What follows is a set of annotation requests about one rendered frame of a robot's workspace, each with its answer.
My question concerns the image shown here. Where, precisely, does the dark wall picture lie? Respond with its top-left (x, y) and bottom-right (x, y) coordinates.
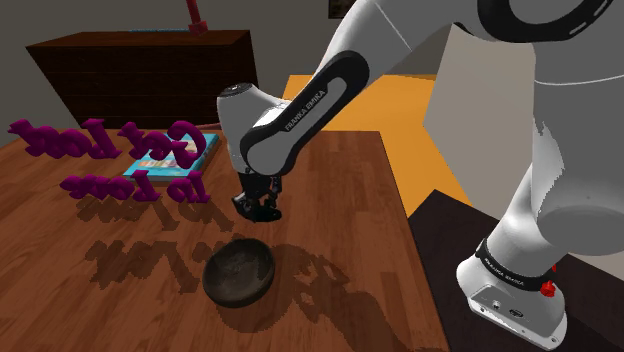
top-left (327, 0), bottom-right (358, 20)

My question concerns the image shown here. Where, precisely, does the dark round bowl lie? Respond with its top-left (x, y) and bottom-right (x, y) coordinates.
top-left (201, 237), bottom-right (277, 310)

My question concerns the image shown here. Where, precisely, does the purple lettering decoration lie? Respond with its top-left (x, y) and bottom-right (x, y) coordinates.
top-left (6, 117), bottom-right (212, 205)

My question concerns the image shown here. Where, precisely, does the dark wooden chest of drawers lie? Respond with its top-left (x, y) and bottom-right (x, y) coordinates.
top-left (25, 0), bottom-right (260, 132)

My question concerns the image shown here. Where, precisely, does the brown wooden table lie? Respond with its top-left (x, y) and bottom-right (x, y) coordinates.
top-left (0, 127), bottom-right (451, 352)

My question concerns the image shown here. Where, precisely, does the dark robot stand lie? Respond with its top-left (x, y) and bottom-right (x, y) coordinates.
top-left (406, 188), bottom-right (624, 352)

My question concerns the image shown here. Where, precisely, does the teal book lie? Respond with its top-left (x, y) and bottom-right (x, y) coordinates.
top-left (121, 131), bottom-right (221, 184)

